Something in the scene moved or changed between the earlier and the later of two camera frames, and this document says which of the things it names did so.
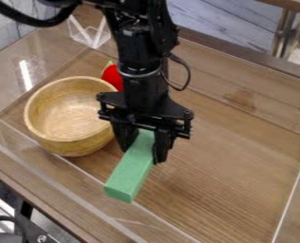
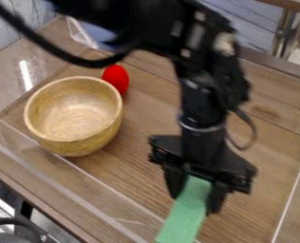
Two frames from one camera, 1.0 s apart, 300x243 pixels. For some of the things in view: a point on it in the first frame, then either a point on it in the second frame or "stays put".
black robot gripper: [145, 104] → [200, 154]
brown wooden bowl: [62, 117] stays put
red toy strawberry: [113, 75] stays put
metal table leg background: [288, 33] stays put
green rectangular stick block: [135, 169] → [188, 211]
